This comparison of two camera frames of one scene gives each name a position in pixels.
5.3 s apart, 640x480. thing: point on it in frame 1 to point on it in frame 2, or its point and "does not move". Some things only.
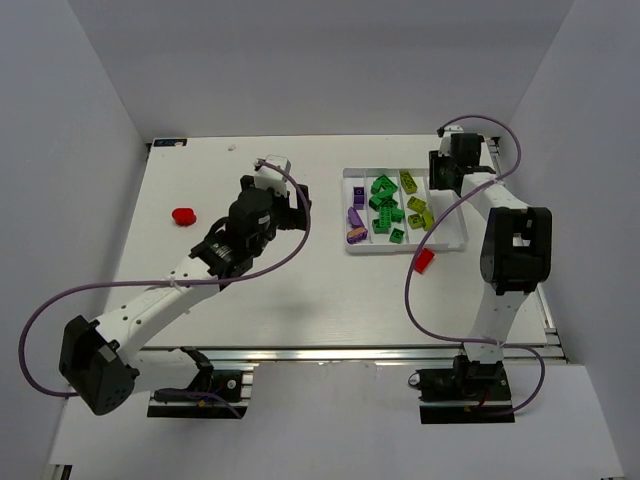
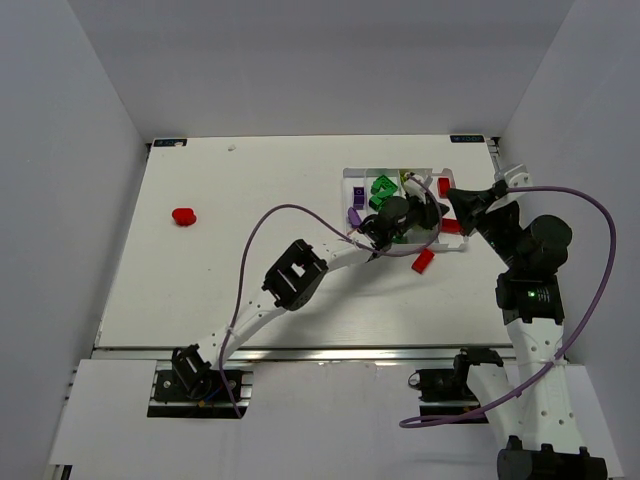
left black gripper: x=298 y=206 to x=426 y=213
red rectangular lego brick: x=424 y=259 does not move
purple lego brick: x=358 y=197 does not move
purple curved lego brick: x=354 y=218 does not move
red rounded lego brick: x=184 y=216 does not move
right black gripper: x=441 y=171 to x=480 y=204
